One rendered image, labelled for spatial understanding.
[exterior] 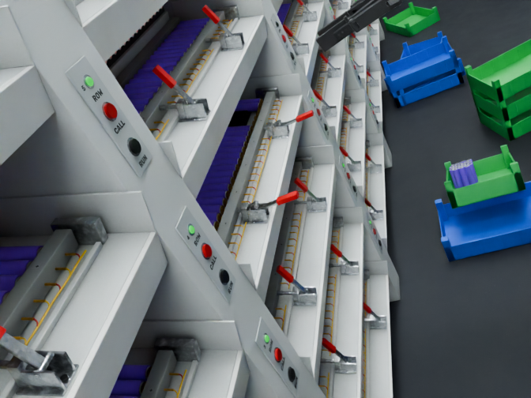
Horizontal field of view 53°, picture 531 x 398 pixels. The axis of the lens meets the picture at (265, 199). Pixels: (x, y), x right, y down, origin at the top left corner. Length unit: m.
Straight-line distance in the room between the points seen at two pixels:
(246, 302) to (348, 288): 0.56
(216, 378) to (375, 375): 0.71
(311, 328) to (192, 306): 0.33
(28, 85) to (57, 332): 0.21
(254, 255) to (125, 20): 0.36
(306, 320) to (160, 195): 0.43
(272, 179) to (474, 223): 0.93
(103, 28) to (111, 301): 0.29
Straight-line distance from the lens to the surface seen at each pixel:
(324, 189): 1.21
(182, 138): 0.72
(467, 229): 1.73
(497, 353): 1.42
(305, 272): 1.01
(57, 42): 0.55
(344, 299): 1.21
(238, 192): 0.87
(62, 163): 0.55
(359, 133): 1.79
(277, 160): 0.98
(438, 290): 1.58
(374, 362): 1.33
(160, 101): 0.79
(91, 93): 0.55
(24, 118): 0.49
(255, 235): 0.81
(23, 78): 0.49
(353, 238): 1.36
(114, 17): 0.65
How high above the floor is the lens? 1.11
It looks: 29 degrees down
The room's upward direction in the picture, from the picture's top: 30 degrees counter-clockwise
